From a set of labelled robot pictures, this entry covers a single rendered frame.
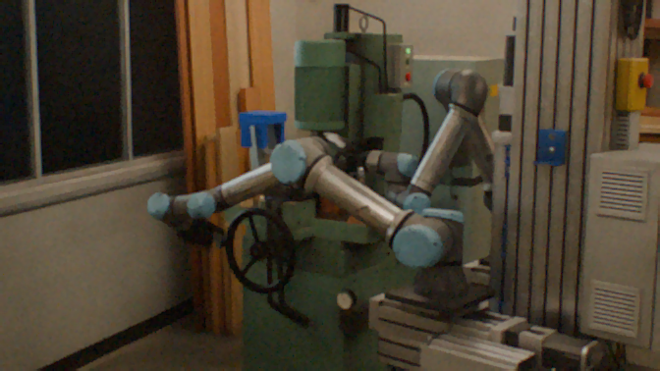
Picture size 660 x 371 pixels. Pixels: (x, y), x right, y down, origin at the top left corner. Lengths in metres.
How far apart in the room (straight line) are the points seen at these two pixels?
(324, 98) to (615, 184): 1.17
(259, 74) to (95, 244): 1.44
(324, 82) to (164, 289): 1.96
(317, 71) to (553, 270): 1.11
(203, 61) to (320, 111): 1.58
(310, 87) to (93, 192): 1.43
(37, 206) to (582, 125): 2.35
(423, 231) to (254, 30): 2.92
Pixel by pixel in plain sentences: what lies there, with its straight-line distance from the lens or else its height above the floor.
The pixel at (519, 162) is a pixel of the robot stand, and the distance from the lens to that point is 2.52.
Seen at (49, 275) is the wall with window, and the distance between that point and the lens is 4.08.
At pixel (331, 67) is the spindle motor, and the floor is 1.40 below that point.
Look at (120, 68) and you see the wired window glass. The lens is 4.45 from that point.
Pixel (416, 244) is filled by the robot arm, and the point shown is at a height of 0.99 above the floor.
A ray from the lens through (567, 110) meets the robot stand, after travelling 2.44.
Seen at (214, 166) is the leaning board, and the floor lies 0.86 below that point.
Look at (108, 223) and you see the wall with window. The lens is 4.33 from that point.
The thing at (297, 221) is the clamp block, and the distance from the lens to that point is 3.03.
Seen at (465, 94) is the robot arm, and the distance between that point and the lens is 2.76.
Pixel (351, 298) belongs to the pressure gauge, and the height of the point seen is 0.67.
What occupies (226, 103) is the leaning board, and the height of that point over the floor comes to 1.14.
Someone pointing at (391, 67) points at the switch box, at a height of 1.40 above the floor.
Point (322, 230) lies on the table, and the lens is 3.07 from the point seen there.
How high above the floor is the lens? 1.54
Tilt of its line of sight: 9 degrees down
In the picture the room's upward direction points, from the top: 1 degrees clockwise
